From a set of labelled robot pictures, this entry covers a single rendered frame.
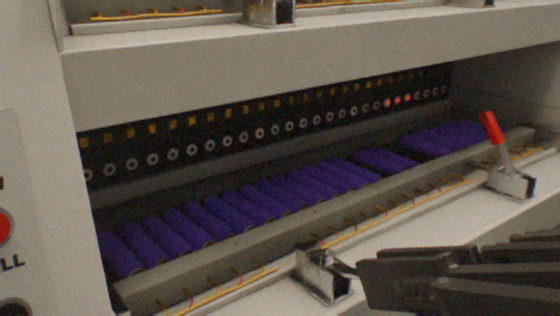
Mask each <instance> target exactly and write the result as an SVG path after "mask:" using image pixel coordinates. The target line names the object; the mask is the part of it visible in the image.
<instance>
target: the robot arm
mask: <svg viewBox="0 0 560 316"><path fill-rule="evenodd" d="M509 240H510V242H494V241H492V242H488V243H486V244H484V245H483V246H481V247H480V251H481V252H479V251H478V249H477V246H476V244H468V245H447V246H424V247H401V248H384V249H382V250H380V251H378V252H377V253H376V255H377V258H368V259H361V260H359V261H357V262H355V266H356V269H357V273H358V276H359V279H360V282H361V285H362V287H363V290H364V294H365V297H366V300H367V303H368V306H369V308H370V309H372V310H384V311H396V312H409V313H422V314H435V315H441V316H560V228H559V229H550V230H541V231H533V232H524V231H521V232H516V233H514V234H513V235H511V236H510V237H509Z"/></svg>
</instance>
